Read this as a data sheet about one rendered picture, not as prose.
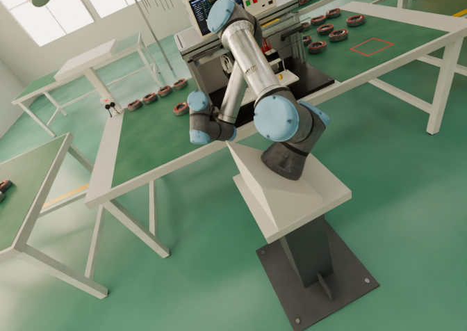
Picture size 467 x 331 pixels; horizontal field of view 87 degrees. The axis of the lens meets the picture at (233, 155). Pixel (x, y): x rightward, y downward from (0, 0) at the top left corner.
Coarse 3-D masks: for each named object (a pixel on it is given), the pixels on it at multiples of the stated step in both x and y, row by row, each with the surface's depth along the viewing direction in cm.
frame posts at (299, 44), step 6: (300, 42) 143; (294, 48) 154; (300, 48) 144; (294, 54) 156; (300, 54) 146; (192, 60) 132; (300, 60) 150; (192, 66) 134; (192, 72) 136; (198, 72) 137; (198, 78) 139; (198, 84) 140; (204, 90) 143; (210, 102) 149
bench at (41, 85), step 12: (132, 36) 428; (120, 48) 387; (132, 48) 370; (144, 48) 447; (108, 60) 372; (144, 60) 388; (36, 84) 404; (48, 84) 372; (108, 84) 467; (24, 96) 370; (48, 96) 452; (84, 96) 468; (24, 108) 382; (60, 108) 469; (36, 120) 397; (48, 132) 413
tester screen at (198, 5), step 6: (198, 0) 120; (204, 0) 121; (210, 0) 122; (216, 0) 123; (240, 0) 125; (192, 6) 121; (198, 6) 122; (204, 6) 123; (210, 6) 123; (198, 12) 123; (204, 12) 124; (198, 18) 125; (204, 18) 126; (204, 24) 127
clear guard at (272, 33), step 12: (288, 12) 133; (264, 24) 131; (276, 24) 125; (288, 24) 119; (300, 24) 117; (312, 24) 116; (264, 36) 118; (276, 36) 117; (288, 36) 116; (300, 36) 116; (276, 48) 116
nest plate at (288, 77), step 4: (280, 72) 148; (284, 72) 146; (288, 72) 145; (284, 76) 143; (288, 76) 141; (292, 76) 140; (296, 76) 138; (280, 80) 141; (284, 80) 140; (288, 80) 138; (292, 80) 137; (296, 80) 137; (284, 84) 137
